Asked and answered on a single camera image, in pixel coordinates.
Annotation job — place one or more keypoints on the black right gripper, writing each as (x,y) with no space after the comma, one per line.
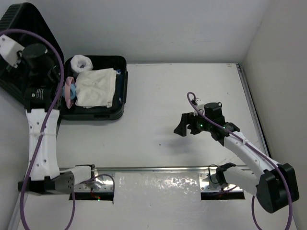
(187,118)

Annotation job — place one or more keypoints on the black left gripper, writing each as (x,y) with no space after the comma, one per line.
(23,64)

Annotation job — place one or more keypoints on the blue pink cat-ear headphones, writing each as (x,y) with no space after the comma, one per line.
(69,91)

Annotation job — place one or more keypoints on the black hard-shell suitcase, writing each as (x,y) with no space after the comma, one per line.
(26,16)

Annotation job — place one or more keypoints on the white towel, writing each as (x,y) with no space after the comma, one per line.
(96,88)

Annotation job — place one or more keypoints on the blue white red patterned garment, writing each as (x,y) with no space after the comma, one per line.
(121,78)

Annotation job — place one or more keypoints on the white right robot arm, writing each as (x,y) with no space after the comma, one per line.
(273,184)

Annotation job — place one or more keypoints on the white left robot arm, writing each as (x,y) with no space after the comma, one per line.
(42,111)

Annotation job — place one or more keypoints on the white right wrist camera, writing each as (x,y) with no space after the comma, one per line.
(199,103)

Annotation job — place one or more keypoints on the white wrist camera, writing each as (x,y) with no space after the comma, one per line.
(199,103)
(9,49)

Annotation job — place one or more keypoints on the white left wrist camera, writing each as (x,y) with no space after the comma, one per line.
(9,49)

